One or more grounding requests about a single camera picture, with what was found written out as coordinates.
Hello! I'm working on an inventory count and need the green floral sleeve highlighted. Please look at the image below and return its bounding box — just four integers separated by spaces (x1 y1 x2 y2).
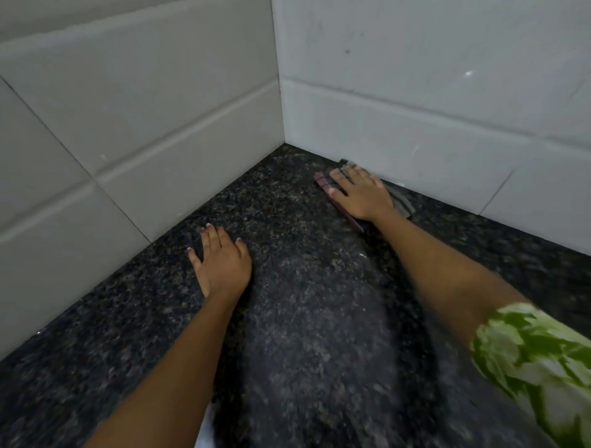
470 302 591 448

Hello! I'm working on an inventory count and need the person's right hand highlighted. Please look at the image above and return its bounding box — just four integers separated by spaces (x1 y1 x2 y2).
328 165 398 222

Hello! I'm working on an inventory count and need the dark checkered cleaning cloth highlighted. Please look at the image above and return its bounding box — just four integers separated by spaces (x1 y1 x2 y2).
313 159 416 234

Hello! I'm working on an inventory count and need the person's left hand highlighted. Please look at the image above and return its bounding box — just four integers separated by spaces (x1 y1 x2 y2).
187 223 253 300

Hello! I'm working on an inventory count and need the person's left forearm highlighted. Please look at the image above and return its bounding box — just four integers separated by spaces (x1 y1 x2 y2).
82 293 241 448

